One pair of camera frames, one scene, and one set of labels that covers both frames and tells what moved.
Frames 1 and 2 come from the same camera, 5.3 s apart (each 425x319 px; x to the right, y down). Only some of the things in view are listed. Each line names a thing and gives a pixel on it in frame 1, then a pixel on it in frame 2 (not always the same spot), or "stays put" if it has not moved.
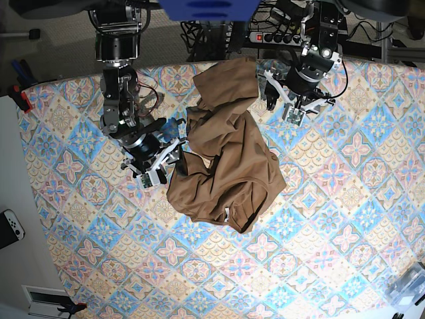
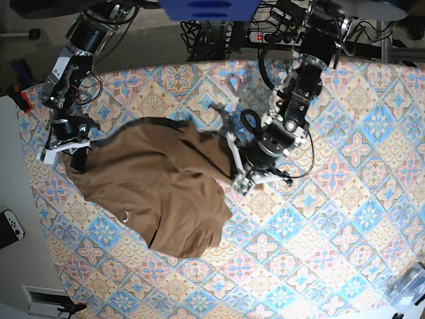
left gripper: (148, 151) → (68, 133)
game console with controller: (11, 229) stays put
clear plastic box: (409, 288) stays put
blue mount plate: (210, 10) stays put
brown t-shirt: (230, 165) → (167, 179)
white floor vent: (44, 301) stays put
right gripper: (301, 84) → (259, 149)
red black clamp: (20, 99) stays put
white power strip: (275, 38) stays put
